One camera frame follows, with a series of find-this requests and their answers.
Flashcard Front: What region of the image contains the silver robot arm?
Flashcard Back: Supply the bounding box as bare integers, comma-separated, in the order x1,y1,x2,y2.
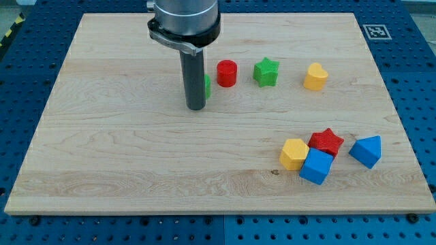
146,0,221,56

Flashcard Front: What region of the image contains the yellow hexagon block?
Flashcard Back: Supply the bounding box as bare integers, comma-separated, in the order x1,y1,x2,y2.
279,139,309,171

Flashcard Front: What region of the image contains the green block behind rod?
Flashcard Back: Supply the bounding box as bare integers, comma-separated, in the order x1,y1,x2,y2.
204,74,211,99

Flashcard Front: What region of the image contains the red cylinder block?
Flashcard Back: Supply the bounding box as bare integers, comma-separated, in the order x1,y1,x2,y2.
217,60,238,88

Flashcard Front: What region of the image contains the dark grey pointer rod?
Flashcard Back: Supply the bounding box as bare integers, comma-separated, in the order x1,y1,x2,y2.
180,49,206,110

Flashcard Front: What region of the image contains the green star block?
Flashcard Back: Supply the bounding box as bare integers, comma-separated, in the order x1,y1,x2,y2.
253,57,280,87

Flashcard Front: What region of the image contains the wooden board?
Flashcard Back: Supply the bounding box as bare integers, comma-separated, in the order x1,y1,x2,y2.
5,13,435,216

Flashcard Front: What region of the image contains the yellow heart block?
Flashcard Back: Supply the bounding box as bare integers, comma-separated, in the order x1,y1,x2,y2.
303,63,329,91

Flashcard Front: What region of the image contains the blue cube block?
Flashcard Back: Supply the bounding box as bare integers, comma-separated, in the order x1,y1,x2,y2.
299,148,334,185

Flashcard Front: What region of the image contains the red star block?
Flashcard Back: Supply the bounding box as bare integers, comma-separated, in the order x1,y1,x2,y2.
308,128,345,158

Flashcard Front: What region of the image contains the blue triangular prism block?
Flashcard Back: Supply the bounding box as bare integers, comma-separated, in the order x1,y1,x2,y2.
349,135,382,169

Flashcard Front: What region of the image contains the white fiducial marker tag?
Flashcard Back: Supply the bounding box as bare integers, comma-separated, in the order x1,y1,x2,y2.
362,24,392,40

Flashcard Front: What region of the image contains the black bolt left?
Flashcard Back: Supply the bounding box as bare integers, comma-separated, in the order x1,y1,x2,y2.
28,216,41,227

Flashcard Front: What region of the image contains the black bolt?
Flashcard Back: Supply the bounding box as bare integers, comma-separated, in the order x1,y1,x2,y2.
406,213,420,224
28,216,41,227

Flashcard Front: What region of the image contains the black bolt right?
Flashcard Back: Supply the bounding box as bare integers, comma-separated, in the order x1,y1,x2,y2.
406,213,420,224

